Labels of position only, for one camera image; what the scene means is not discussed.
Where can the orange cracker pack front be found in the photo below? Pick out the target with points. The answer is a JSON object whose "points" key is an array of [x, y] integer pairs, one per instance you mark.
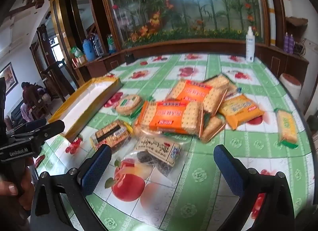
{"points": [[180, 117]]}

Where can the small black box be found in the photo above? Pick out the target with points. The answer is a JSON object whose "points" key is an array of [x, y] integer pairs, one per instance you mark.
{"points": [[129, 58]]}

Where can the beige cracker pack blue ends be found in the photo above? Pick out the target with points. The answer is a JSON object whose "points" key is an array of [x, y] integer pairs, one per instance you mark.
{"points": [[222, 80]]}

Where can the orange cracker pack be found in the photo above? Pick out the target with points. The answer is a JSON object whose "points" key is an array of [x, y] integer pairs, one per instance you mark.
{"points": [[211, 97], [180, 117]]}

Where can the flower display glass cabinet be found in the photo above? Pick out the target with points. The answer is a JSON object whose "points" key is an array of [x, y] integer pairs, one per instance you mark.
{"points": [[143, 22]]}

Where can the small yellow green wafer pack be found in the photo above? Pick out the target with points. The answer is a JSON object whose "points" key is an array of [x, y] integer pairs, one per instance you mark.
{"points": [[287, 128]]}

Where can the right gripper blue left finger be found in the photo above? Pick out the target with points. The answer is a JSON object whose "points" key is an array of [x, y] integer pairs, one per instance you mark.
{"points": [[48, 211]]}

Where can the green-labelled plastic bottle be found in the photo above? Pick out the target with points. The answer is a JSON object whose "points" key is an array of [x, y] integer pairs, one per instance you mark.
{"points": [[111, 44]]}

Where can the person's left hand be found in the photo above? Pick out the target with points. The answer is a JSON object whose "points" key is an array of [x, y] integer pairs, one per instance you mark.
{"points": [[16, 198]]}

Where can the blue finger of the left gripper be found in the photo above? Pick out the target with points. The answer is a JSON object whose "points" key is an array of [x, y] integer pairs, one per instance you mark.
{"points": [[28, 126], [47, 128]]}

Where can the green snack bag on sideboard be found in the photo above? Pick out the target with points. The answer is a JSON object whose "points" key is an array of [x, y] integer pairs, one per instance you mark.
{"points": [[76, 52]]}

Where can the cracker pack with black band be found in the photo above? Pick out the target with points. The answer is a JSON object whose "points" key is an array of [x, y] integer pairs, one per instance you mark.
{"points": [[114, 135]]}

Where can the round cracker pack green label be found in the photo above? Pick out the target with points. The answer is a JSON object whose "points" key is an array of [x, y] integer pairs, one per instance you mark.
{"points": [[129, 105]]}

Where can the green fruit-print tablecloth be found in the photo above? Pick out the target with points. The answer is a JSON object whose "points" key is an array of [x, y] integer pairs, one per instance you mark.
{"points": [[201, 199]]}

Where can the seated person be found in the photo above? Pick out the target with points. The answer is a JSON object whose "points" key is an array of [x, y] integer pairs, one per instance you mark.
{"points": [[35, 97]]}

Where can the purple bottle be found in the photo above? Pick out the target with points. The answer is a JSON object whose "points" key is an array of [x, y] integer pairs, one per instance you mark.
{"points": [[286, 43], [291, 44]]}

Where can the clear water jug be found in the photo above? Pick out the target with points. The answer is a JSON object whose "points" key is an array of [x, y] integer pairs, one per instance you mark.
{"points": [[98, 46]]}

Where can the wooden sideboard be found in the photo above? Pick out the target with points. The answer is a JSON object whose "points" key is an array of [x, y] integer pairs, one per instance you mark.
{"points": [[275, 59]]}

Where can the white spray bottle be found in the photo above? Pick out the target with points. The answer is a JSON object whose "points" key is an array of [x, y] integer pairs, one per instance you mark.
{"points": [[250, 45]]}

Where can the clear bag of dark snacks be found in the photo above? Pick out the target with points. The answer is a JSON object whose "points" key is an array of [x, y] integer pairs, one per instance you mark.
{"points": [[159, 152]]}

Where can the framed wall painting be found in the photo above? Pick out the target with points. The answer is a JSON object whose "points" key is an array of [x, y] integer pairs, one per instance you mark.
{"points": [[10, 77]]}

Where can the white bucket with red lid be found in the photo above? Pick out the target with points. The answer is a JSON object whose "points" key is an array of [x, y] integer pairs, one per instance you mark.
{"points": [[292, 84]]}

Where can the purple bottle left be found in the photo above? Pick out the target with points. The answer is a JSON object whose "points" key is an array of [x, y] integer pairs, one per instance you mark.
{"points": [[286, 43]]}

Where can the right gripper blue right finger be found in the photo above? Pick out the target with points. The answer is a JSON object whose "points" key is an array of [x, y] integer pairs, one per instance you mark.
{"points": [[275, 213]]}

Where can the blue thermos jug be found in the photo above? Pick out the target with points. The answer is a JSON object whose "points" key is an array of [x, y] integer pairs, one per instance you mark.
{"points": [[88, 49]]}

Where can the dark wooden chair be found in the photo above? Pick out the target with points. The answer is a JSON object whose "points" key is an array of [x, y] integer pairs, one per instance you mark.
{"points": [[58, 81]]}

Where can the yellow-orange biscuit pack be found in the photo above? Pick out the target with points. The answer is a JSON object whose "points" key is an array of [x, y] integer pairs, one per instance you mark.
{"points": [[239, 110]]}

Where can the purple bottle right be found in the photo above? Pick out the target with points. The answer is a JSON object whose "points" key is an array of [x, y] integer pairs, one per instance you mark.
{"points": [[291, 44]]}

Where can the yellow tray with white liner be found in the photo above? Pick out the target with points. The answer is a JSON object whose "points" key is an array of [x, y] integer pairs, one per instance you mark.
{"points": [[84, 103]]}

